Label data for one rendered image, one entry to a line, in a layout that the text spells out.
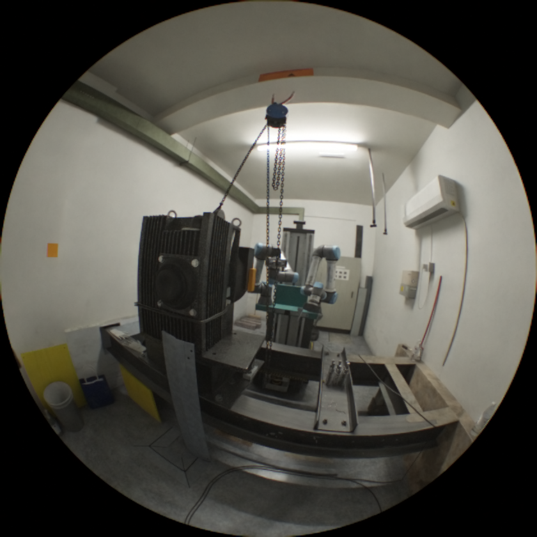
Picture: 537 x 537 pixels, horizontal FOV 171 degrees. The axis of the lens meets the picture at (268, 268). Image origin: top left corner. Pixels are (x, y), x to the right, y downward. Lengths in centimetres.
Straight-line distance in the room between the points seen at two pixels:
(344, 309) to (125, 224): 384
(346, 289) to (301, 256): 205
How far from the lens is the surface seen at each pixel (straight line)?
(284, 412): 102
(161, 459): 160
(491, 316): 139
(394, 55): 167
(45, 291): 170
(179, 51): 175
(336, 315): 387
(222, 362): 93
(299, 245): 192
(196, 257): 84
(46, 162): 176
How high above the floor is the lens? 141
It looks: 3 degrees down
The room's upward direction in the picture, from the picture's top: 6 degrees clockwise
